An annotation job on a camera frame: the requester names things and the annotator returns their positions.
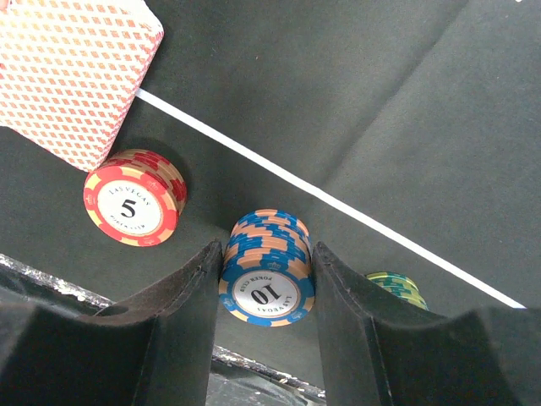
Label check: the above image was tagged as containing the black poker table mat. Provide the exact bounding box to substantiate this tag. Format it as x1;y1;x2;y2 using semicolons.
1;1;540;316

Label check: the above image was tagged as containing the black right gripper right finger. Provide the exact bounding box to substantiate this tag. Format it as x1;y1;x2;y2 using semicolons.
313;243;540;405

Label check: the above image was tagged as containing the blue poker chip stack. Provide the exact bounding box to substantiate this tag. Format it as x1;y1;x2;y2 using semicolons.
219;209;315;327

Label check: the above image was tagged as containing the green poker chip stack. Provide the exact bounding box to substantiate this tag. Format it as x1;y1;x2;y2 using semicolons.
365;272;429;310

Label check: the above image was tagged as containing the red-backed playing card deck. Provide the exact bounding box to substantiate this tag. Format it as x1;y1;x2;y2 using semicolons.
1;1;164;172

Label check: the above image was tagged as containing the red poker chip stack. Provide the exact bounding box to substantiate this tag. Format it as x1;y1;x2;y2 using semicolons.
84;149;188;247

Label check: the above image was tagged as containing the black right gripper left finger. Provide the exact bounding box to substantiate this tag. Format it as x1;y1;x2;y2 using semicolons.
1;241;222;405

